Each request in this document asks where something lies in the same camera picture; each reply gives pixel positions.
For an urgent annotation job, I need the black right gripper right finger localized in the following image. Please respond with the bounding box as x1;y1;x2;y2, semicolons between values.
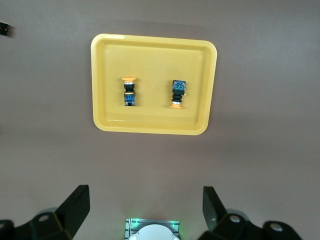
202;185;304;240

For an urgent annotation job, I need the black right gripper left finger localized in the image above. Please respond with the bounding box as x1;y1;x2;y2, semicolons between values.
0;184;91;240

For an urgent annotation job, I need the yellow push button switch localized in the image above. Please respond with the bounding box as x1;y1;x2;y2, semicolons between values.
169;79;188;110
121;76;139;108

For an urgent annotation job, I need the yellow plastic tray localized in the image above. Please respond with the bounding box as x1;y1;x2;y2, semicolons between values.
90;33;218;136

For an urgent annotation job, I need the red button orange striped body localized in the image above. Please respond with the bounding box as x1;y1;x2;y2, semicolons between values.
0;21;11;36

